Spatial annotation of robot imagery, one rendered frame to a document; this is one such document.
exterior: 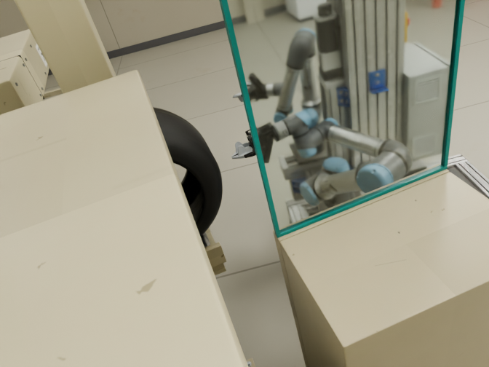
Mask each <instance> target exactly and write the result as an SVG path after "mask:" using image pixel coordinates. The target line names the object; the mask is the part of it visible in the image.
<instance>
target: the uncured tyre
mask: <svg viewBox="0 0 489 367"><path fill-rule="evenodd" d="M153 109H154V112H155V115H156V118H157V120H158V122H159V126H160V127H161V130H162V134H163V136H164V139H165V141H166V144H167V148H168V149H169V152H170V155H171V157H172V161H173V163H175V164H177V165H180V166H182V167H184V168H185V169H186V174H185V176H184V178H183V180H182V182H181V185H182V187H183V190H184V193H185V196H186V199H187V201H188V204H189V207H190V209H191V212H192V215H193V217H194V220H195V223H196V226H197V229H198V231H199V234H200V236H202V235H203V234H204V233H205V232H206V231H207V229H208V228H209V227H210V225H211V224H212V222H213V221H214V220H215V217H216V216H217V214H218V211H219V208H220V204H221V200H222V194H223V182H222V176H221V173H220V168H219V166H218V163H217V162H216V160H215V158H214V156H213V155H212V152H211V151H210V148H209V147H208V145H207V143H206V141H205V139H204V138H203V137H202V135H201V133H200V132H199V131H198V130H197V129H196V128H195V127H194V126H193V125H192V124H191V123H190V122H188V121H186V120H185V119H184V118H182V117H180V116H178V115H177V114H174V113H172V112H170V111H166V110H164V109H161V108H155V107H153Z"/></svg>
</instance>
